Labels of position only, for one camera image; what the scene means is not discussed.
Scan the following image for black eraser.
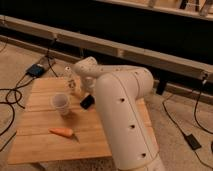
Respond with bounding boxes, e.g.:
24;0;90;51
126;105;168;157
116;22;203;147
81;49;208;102
80;95;95;109

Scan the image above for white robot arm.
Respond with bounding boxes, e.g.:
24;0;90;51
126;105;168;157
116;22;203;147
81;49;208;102
73;57;165;171

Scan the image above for small clear bottle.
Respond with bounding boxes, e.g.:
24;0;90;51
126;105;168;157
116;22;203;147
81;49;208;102
65;66;80;94

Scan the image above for translucent plastic cup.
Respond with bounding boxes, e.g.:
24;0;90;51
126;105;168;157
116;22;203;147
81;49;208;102
51;93;70;116

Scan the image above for black power adapter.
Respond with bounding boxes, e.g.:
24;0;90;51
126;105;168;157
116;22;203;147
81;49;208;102
26;64;45;78

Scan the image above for orange carrot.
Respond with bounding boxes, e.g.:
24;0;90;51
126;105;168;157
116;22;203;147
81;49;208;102
50;128;73;138

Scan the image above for wooden table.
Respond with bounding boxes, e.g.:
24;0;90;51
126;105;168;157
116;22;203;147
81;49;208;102
8;78;158;168

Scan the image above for black power brick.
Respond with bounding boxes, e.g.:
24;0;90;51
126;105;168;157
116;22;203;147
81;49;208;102
184;134;201;150

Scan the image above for black floor cables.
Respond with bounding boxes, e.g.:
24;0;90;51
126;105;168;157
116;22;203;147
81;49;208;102
0;38;59;154

